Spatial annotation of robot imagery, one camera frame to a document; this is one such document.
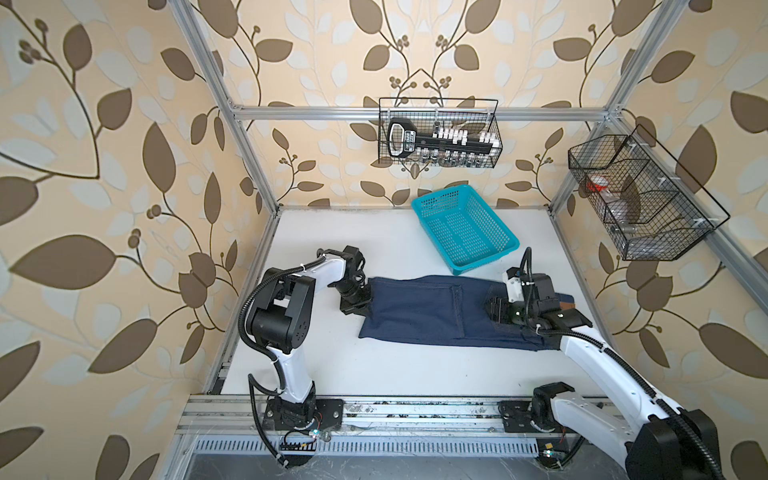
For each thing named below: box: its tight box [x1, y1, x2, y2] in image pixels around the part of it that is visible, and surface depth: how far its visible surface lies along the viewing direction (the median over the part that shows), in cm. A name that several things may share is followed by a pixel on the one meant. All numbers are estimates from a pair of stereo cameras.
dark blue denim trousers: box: [359, 274, 553, 351], surface depth 92 cm
